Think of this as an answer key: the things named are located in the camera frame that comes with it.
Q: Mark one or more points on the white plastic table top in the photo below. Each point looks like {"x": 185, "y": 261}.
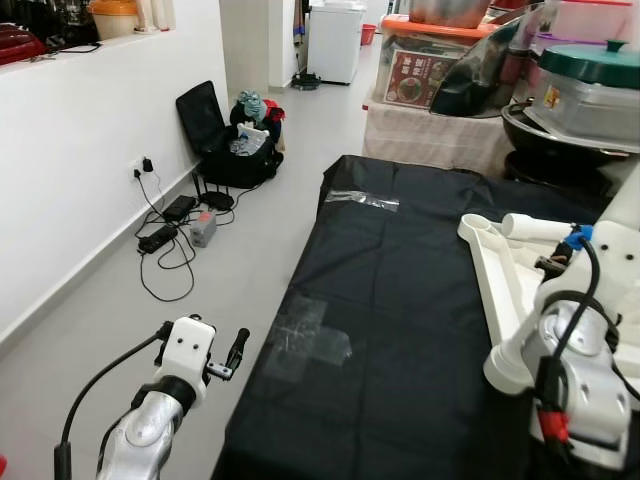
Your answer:
{"x": 500, "y": 270}

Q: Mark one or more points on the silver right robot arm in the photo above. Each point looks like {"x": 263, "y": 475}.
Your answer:
{"x": 585, "y": 390}

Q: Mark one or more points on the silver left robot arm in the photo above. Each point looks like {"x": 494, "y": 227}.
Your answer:
{"x": 150, "y": 435}

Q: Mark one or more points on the clear tape cross patch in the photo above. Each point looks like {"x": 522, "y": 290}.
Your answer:
{"x": 308, "y": 340}

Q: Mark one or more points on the black wok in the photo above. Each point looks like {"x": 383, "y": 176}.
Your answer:
{"x": 545, "y": 150}

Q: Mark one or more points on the grey power box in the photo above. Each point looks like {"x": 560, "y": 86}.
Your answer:
{"x": 204, "y": 230}

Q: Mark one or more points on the black power adapter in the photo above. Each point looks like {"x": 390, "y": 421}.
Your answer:
{"x": 180, "y": 207}
{"x": 158, "y": 239}

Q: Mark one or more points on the black round stand base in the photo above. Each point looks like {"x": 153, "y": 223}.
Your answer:
{"x": 216, "y": 199}

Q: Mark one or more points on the clear plastic container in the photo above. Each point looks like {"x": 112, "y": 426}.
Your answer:
{"x": 590, "y": 115}

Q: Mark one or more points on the black floor cloth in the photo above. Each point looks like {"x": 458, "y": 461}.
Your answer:
{"x": 400, "y": 300}

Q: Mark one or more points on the beige cloth-covered stand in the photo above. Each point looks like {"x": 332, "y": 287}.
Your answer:
{"x": 435, "y": 140}

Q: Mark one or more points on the black glossy bag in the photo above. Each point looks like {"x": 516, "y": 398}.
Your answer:
{"x": 480, "y": 90}

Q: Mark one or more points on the clear tape strip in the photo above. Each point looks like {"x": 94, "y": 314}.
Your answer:
{"x": 362, "y": 199}

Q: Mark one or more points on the green pot with lid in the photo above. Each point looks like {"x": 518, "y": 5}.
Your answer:
{"x": 590, "y": 65}

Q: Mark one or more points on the white plastic packet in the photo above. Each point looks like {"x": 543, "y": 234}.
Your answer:
{"x": 250, "y": 138}

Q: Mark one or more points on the black open bag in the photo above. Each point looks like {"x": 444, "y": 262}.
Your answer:
{"x": 200, "y": 118}

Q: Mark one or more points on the orange-lidded storage box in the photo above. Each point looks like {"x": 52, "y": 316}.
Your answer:
{"x": 415, "y": 80}

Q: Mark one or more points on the red soft item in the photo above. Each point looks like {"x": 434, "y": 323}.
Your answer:
{"x": 274, "y": 108}

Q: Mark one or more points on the teal plush toy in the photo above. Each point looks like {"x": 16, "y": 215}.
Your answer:
{"x": 250, "y": 103}

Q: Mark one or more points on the pink plastic container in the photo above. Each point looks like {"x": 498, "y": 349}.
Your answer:
{"x": 595, "y": 20}

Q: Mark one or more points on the metal pot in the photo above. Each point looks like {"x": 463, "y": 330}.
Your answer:
{"x": 450, "y": 12}

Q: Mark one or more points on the small red bin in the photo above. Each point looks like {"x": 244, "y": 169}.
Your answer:
{"x": 369, "y": 34}

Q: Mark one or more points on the white appliance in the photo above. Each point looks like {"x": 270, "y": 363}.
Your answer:
{"x": 335, "y": 45}

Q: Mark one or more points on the white cup stack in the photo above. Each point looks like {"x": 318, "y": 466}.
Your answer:
{"x": 155, "y": 14}

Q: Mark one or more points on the beige tub orange lid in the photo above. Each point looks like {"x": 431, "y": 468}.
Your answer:
{"x": 113, "y": 20}

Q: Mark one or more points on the red pot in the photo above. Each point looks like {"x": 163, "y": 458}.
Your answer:
{"x": 20, "y": 48}

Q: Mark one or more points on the black countertop appliance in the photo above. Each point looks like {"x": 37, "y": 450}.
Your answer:
{"x": 50, "y": 18}

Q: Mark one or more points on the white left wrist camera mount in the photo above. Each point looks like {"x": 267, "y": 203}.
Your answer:
{"x": 188, "y": 345}

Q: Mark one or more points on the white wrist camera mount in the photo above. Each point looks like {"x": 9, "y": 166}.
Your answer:
{"x": 612, "y": 260}
{"x": 188, "y": 345}

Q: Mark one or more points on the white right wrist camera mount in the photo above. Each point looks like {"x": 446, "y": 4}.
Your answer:
{"x": 612, "y": 260}

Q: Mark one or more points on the wall socket with plug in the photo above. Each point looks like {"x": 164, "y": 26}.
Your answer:
{"x": 145, "y": 166}

